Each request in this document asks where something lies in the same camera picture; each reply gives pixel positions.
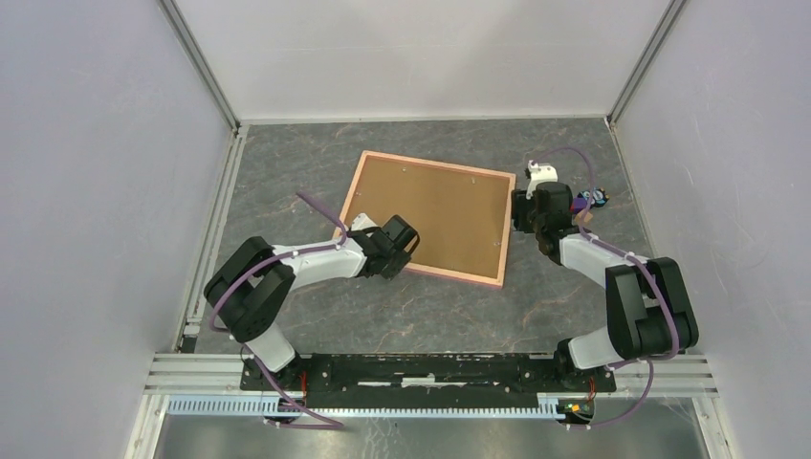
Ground brown cardboard backing board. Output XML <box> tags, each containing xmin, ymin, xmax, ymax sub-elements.
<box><xmin>341</xmin><ymin>157</ymin><xmax>511</xmax><ymax>280</ymax></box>

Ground pink wooden picture frame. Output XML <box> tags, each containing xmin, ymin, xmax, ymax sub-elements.
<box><xmin>333</xmin><ymin>149</ymin><xmax>517</xmax><ymax>290</ymax></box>

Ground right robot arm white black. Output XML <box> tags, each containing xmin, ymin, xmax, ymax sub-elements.
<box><xmin>511</xmin><ymin>182</ymin><xmax>699</xmax><ymax>390</ymax></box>

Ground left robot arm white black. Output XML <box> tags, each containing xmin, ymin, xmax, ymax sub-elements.
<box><xmin>204</xmin><ymin>214</ymin><xmax>420</xmax><ymax>390</ymax></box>

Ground red purple toy block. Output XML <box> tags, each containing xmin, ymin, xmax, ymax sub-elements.
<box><xmin>570</xmin><ymin>197</ymin><xmax>588</xmax><ymax>214</ymax></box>

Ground small brown wooden cube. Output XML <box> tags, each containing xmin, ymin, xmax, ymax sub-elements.
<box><xmin>574</xmin><ymin>209</ymin><xmax>593</xmax><ymax>226</ymax></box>

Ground blue owl toy block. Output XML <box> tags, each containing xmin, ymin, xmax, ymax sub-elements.
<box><xmin>580</xmin><ymin>187</ymin><xmax>610</xmax><ymax>208</ymax></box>

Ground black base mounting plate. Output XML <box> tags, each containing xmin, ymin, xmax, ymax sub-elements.
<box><xmin>274</xmin><ymin>353</ymin><xmax>617</xmax><ymax>409</ymax></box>

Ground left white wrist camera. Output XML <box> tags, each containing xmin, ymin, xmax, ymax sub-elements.
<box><xmin>350</xmin><ymin>212</ymin><xmax>377</xmax><ymax>231</ymax></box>

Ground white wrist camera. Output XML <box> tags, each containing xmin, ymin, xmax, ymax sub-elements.
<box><xmin>525</xmin><ymin>160</ymin><xmax>559</xmax><ymax>200</ymax></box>
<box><xmin>350</xmin><ymin>212</ymin><xmax>377</xmax><ymax>231</ymax></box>

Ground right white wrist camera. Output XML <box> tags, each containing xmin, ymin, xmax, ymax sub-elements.
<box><xmin>525</xmin><ymin>160</ymin><xmax>559</xmax><ymax>200</ymax></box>

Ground white slotted cable duct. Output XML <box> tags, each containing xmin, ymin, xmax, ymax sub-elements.
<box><xmin>165</xmin><ymin>395</ymin><xmax>594</xmax><ymax>420</ymax></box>

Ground aluminium rail frame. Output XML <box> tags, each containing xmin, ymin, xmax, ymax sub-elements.
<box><xmin>125</xmin><ymin>124</ymin><xmax>737</xmax><ymax>458</ymax></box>

